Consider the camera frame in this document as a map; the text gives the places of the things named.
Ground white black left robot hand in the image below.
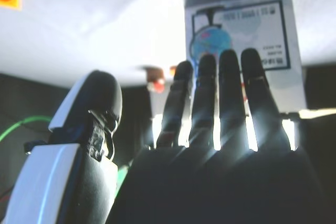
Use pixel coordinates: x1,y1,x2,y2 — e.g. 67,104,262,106
4,47,336,224

